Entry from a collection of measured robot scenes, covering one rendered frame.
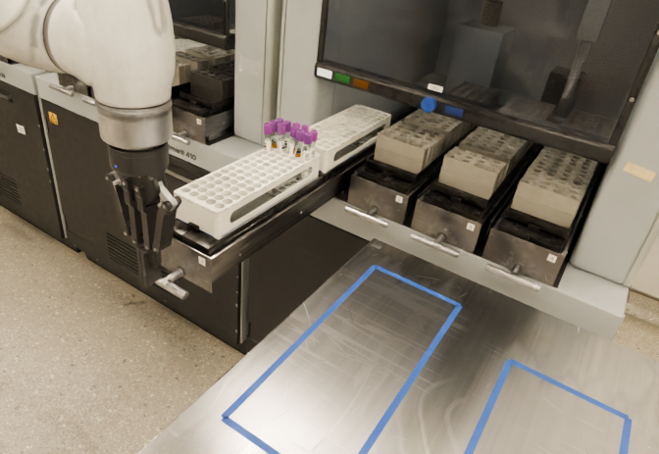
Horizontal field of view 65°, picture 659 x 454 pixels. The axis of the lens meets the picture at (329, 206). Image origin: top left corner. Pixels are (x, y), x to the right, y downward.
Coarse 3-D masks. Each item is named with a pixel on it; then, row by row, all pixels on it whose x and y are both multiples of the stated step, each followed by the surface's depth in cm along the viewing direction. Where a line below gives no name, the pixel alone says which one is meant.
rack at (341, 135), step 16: (352, 112) 124; (368, 112) 126; (384, 112) 126; (320, 128) 113; (336, 128) 114; (352, 128) 115; (368, 128) 116; (384, 128) 125; (320, 144) 107; (336, 144) 107; (352, 144) 121; (368, 144) 119; (320, 160) 105; (336, 160) 109
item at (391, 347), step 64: (384, 256) 82; (320, 320) 68; (384, 320) 70; (448, 320) 71; (512, 320) 72; (256, 384) 58; (320, 384) 59; (384, 384) 60; (448, 384) 61; (512, 384) 62; (576, 384) 63; (640, 384) 64; (192, 448) 51; (256, 448) 52; (320, 448) 52; (384, 448) 53; (448, 448) 54; (512, 448) 55; (576, 448) 56; (640, 448) 56
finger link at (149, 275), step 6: (144, 258) 75; (144, 264) 76; (144, 270) 76; (150, 270) 77; (156, 270) 78; (144, 276) 77; (150, 276) 78; (156, 276) 79; (144, 282) 78; (150, 282) 78
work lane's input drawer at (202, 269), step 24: (336, 168) 108; (312, 192) 101; (336, 192) 110; (264, 216) 90; (288, 216) 95; (192, 240) 81; (216, 240) 82; (240, 240) 84; (264, 240) 91; (168, 264) 86; (192, 264) 82; (216, 264) 81; (168, 288) 81
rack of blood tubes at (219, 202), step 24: (240, 168) 93; (264, 168) 95; (288, 168) 96; (312, 168) 101; (192, 192) 84; (216, 192) 85; (240, 192) 86; (264, 192) 89; (288, 192) 96; (192, 216) 83; (216, 216) 80; (240, 216) 90
